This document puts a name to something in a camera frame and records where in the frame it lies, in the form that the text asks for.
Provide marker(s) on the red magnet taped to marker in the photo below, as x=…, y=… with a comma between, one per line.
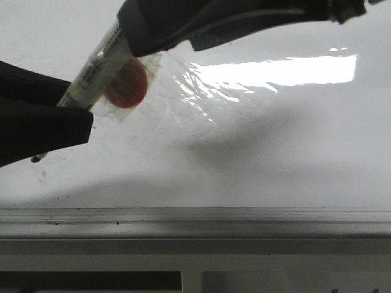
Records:
x=129, y=87

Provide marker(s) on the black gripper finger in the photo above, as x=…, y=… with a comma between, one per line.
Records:
x=154, y=26
x=31, y=121

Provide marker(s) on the white black whiteboard marker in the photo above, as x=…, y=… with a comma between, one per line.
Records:
x=99, y=71

